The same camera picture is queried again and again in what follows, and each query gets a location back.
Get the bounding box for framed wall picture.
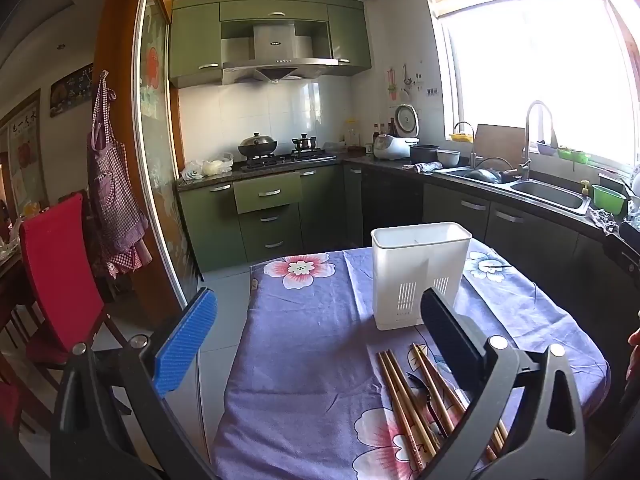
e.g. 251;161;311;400
7;89;45;218

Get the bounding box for green plastic basin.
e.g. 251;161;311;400
592;184;629;215

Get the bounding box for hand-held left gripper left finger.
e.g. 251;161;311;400
50;287;218;480

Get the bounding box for tall steel faucet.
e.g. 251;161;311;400
519;100;559;181

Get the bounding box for green wall cabinets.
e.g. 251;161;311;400
168;0;374;89

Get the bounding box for black spoon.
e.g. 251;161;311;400
406;372;451;438

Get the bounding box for gas stove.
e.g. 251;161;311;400
240;151;339;171

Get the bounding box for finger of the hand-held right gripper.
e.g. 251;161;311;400
602;232;640;283

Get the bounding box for black cooker pot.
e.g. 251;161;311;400
409;144;441;165

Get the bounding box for pile of wooden chopsticks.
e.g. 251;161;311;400
376;342;507;472

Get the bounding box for steel range hood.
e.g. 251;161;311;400
220;20;342;86

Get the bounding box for red chair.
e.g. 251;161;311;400
19;192;132;367

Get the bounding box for checked apron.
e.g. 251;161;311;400
86;71;154;279

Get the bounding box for white plastic utensil holder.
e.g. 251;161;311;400
370;222;473;332

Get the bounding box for small steel faucet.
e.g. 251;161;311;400
452;120;477;169

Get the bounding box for steel sink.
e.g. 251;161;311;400
434;164;594;217

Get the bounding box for green base cabinet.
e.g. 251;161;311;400
177;163;351;275
344;159;638;346

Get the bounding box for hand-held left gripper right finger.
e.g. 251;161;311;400
420;286;586;480

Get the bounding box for dark condiment bottles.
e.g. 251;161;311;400
372;119;399;144

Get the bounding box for hanging wall utensils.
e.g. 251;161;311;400
384;62;427;107

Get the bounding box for window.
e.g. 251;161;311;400
422;0;640;172

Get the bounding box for black pan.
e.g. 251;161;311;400
464;167;502;184

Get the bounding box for black wok with lid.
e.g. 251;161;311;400
237;132;279;159

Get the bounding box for white rice cooker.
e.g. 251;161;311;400
372;104;421;162

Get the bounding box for purple floral tablecloth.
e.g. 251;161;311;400
212;239;612;480

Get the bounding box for glass sliding door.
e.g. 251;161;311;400
131;0;202;313

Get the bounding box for wooden cutting board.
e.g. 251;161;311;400
472;123;526;169

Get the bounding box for white plastic bag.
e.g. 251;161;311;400
180;152;235;181

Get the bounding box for dark wall poster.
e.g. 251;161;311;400
49;63;95;119

